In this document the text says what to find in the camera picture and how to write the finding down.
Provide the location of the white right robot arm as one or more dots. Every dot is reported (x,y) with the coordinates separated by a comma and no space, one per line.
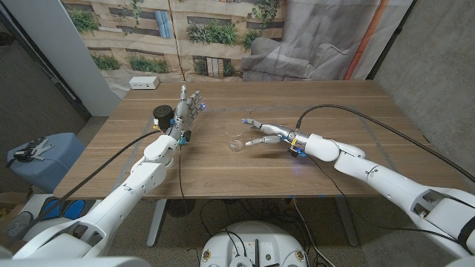
(389,181)

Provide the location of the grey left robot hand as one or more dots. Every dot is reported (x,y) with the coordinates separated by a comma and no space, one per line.
(182,115)

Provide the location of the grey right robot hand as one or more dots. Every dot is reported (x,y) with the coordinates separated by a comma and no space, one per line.
(287,133)

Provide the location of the black backdrop stand pole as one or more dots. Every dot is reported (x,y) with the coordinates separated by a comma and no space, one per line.
(389,41)

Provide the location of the small black wrist box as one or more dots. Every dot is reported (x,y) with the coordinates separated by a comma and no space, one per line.
(297,152)
(186,136)

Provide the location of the printed fabric backdrop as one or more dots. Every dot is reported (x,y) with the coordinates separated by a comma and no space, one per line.
(222,55)

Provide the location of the black cylinder wrist module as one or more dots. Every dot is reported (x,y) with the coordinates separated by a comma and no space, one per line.
(163,113)

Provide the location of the small black left wrist box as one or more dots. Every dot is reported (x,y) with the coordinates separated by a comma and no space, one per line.
(186,136)

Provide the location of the white table leg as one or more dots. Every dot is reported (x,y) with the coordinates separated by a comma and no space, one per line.
(347,222)
(156,222)

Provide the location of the black round floor disc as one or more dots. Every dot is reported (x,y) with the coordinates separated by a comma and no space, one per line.
(180,207)

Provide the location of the white pillar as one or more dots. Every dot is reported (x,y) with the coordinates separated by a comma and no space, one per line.
(70,55)

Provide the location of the white tray with blue pads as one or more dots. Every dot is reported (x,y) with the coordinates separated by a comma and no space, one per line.
(74,209)

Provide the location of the brown cardboard box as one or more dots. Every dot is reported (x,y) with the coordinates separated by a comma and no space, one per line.
(11,200)

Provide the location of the small black right wrist box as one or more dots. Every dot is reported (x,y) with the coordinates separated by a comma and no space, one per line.
(297,152)

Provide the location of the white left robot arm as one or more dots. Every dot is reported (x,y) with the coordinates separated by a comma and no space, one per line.
(122,200)

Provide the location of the clear glass beaker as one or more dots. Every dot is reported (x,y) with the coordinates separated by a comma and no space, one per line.
(236,145)

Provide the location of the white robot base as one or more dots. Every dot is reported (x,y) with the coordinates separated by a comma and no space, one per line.
(252,241)

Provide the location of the blue padded stool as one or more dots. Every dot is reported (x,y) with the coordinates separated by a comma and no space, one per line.
(48,167)

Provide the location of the grey and black hand tool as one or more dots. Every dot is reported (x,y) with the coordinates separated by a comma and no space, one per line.
(33,150)

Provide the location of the white power strip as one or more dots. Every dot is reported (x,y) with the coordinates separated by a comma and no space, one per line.
(144,82)

